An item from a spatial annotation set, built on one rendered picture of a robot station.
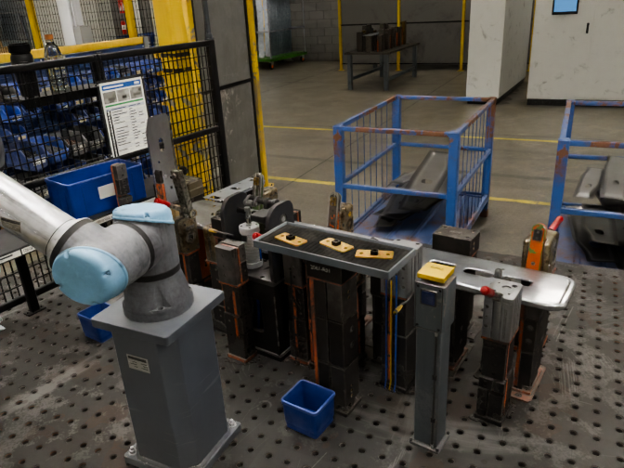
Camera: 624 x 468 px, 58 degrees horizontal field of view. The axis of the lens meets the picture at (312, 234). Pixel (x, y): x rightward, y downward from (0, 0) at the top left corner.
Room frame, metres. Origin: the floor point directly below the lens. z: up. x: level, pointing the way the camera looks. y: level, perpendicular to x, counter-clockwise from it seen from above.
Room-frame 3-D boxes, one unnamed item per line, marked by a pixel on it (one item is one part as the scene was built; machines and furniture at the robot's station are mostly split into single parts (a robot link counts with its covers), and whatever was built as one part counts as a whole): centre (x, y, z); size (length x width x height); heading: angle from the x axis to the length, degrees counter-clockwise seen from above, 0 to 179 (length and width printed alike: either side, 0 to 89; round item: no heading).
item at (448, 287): (1.05, -0.26, 0.92); 0.08 x 0.08 x 0.44; 55
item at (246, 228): (1.50, 0.15, 0.94); 0.18 x 0.13 x 0.49; 55
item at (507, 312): (1.13, -0.44, 0.88); 0.11 x 0.10 x 0.36; 145
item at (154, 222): (1.07, 0.35, 1.27); 0.13 x 0.12 x 0.14; 160
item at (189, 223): (1.74, 0.43, 0.88); 0.07 x 0.06 x 0.35; 145
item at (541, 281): (1.60, -0.07, 1.00); 1.38 x 0.22 x 0.02; 55
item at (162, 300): (1.08, 0.34, 1.15); 0.15 x 0.15 x 0.10
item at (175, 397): (1.08, 0.34, 0.90); 0.21 x 0.21 x 0.40; 63
